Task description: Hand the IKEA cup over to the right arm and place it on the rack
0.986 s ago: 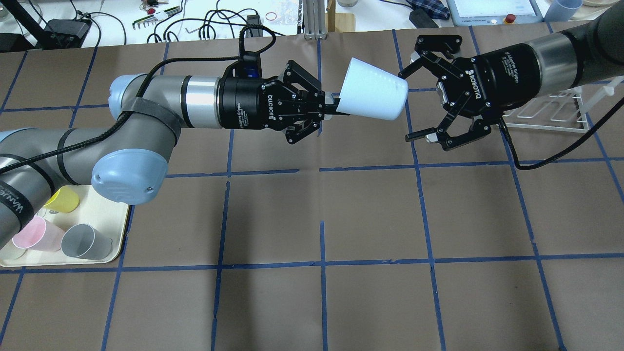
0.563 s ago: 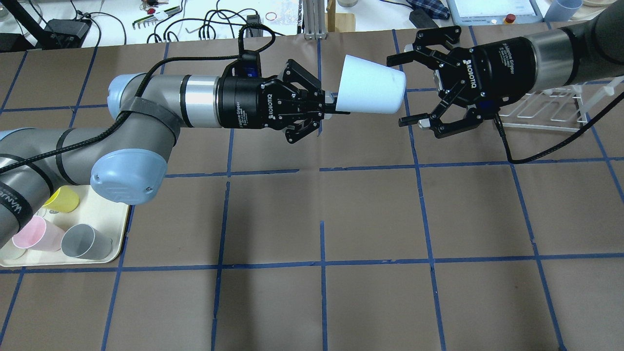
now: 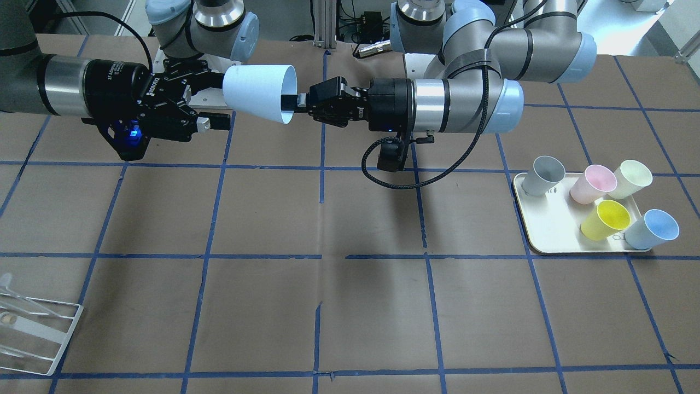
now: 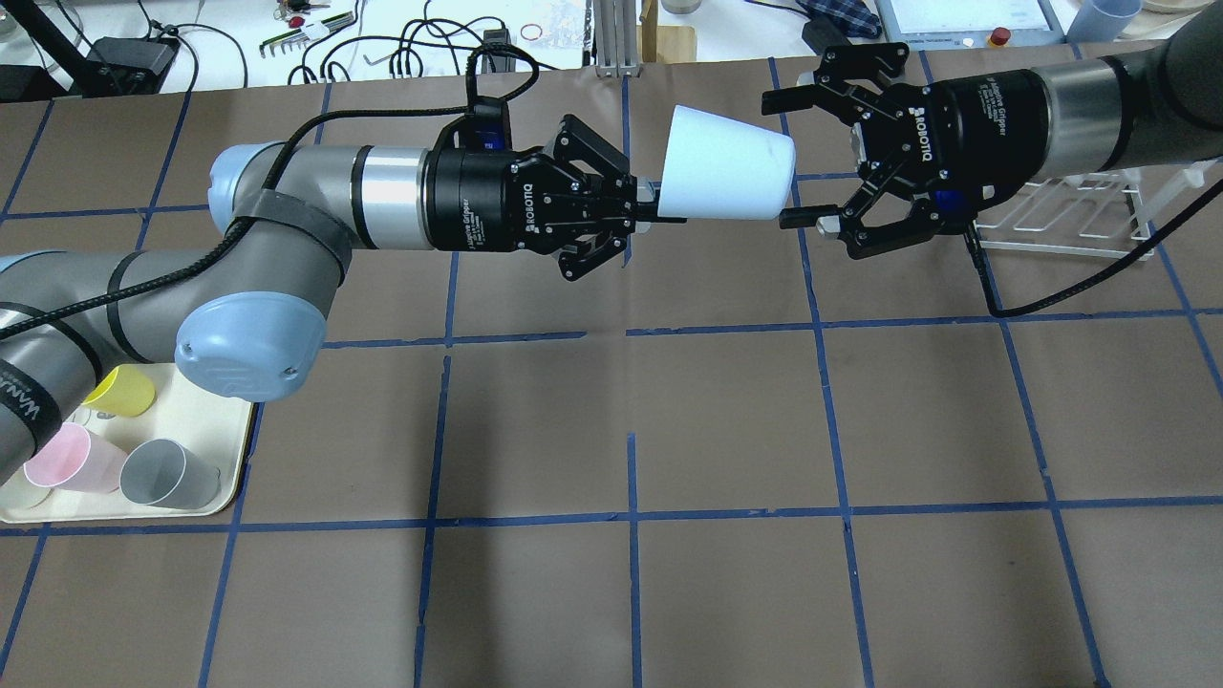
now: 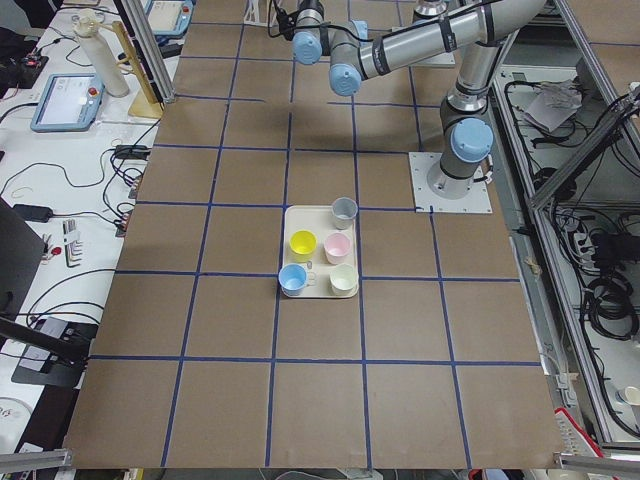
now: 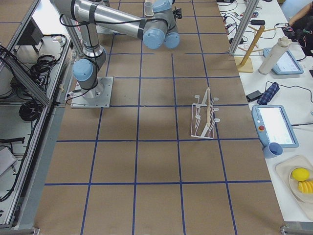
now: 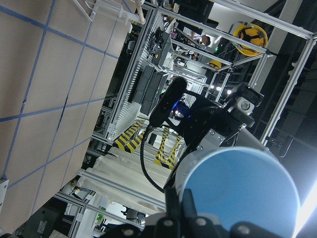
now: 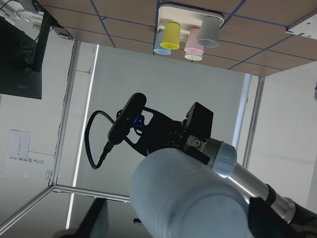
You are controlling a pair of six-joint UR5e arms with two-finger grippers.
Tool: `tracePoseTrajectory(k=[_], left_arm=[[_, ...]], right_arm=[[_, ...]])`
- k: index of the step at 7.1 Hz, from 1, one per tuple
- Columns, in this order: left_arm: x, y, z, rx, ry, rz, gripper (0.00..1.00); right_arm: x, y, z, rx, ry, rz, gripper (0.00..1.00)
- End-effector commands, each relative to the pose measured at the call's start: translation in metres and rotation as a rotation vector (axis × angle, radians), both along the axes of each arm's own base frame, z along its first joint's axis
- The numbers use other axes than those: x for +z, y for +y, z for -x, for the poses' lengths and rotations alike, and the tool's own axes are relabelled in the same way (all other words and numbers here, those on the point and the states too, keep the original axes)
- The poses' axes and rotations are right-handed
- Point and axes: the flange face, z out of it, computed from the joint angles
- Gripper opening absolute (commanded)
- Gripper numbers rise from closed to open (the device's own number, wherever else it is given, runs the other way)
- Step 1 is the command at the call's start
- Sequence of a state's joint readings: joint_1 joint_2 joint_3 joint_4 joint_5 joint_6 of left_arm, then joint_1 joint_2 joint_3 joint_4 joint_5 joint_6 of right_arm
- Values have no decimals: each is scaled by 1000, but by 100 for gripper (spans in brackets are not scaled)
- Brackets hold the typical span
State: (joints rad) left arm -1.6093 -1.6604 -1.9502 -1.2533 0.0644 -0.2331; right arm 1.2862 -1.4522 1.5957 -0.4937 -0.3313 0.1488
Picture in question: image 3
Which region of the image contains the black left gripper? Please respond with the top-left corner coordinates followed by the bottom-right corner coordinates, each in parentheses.
top-left (280, 77), bottom-right (413, 132)

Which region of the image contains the aluminium frame post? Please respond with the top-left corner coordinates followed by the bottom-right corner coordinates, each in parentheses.
top-left (312, 0), bottom-right (338, 51)

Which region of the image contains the pink plastic cup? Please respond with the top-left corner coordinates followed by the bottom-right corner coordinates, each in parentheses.
top-left (569, 164), bottom-right (618, 205)

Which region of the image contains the cream plastic tray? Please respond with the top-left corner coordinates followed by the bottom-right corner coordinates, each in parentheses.
top-left (512, 172), bottom-right (638, 254)

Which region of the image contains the light blue plastic cup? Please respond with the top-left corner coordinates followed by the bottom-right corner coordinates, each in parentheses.
top-left (222, 65), bottom-right (298, 124)

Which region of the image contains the grey plastic cup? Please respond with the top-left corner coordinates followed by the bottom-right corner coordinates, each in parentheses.
top-left (522, 155), bottom-right (567, 196)

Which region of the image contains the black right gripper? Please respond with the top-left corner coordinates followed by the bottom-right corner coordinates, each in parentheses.
top-left (83, 60), bottom-right (231, 142)

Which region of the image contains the yellow plastic cup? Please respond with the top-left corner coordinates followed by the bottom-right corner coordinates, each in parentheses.
top-left (580, 200), bottom-right (632, 241)

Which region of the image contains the white wire cup rack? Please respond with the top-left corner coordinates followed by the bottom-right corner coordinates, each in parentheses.
top-left (1, 273), bottom-right (84, 376)

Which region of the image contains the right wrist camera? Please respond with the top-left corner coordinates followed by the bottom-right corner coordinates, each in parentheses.
top-left (95, 120), bottom-right (150, 161)

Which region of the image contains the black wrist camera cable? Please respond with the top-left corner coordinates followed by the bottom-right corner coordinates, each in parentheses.
top-left (361, 0), bottom-right (553, 190)

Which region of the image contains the silver metal connector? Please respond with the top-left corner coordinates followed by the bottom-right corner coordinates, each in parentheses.
top-left (353, 40), bottom-right (392, 59)

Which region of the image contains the cream plastic cup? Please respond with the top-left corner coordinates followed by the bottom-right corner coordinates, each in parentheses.
top-left (608, 159), bottom-right (654, 200)

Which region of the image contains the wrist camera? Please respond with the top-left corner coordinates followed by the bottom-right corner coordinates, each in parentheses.
top-left (377, 132), bottom-right (435, 172)
top-left (95, 120), bottom-right (150, 161)

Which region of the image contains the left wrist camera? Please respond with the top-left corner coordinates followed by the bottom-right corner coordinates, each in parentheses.
top-left (377, 132), bottom-right (435, 172)

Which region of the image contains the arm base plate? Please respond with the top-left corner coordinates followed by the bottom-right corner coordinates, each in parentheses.
top-left (153, 49), bottom-right (242, 111)

